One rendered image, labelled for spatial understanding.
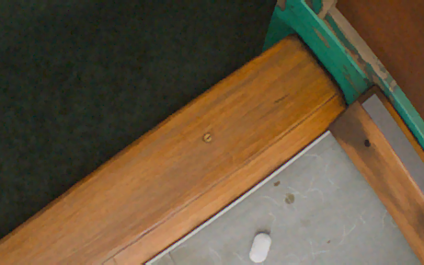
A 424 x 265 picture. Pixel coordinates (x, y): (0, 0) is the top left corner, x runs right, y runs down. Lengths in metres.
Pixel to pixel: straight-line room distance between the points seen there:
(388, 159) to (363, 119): 0.05
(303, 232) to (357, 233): 0.07
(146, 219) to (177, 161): 0.07
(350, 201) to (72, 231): 0.33
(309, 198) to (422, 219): 0.16
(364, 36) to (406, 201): 0.19
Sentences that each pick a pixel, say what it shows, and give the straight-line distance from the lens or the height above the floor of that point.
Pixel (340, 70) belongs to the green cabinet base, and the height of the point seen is 0.79.
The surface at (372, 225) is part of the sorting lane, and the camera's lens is 0.84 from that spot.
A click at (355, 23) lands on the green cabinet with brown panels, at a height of 0.89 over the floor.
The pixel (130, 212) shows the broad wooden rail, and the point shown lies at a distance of 0.78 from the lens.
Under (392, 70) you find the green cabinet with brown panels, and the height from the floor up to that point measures 0.89.
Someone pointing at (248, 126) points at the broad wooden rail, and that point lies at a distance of 0.81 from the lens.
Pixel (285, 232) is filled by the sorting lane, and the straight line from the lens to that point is 0.82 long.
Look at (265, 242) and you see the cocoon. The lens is 0.79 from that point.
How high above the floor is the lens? 1.54
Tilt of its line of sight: 75 degrees down
